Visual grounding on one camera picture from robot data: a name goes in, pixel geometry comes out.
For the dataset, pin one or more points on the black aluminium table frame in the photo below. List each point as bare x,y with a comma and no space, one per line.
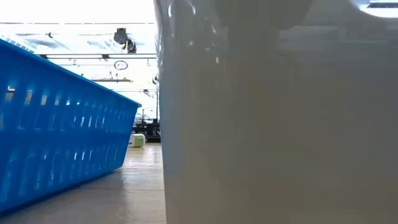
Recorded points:
152,139

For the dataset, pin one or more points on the dark background machinery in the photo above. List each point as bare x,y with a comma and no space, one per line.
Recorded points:
147,128

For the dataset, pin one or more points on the grey ceiling rail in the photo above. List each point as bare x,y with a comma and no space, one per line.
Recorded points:
77,56

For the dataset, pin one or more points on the green and white charger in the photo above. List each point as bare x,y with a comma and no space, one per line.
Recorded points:
137,140

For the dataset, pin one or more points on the black hanging ceiling device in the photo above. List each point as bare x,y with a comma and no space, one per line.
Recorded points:
121,36

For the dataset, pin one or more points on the black light stand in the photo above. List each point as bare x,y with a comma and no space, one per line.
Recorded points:
157,93

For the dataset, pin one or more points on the pale grey plastic bin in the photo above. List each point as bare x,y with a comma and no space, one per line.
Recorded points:
280,124

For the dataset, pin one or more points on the blue slotted plastic basket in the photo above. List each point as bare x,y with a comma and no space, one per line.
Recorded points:
62,130

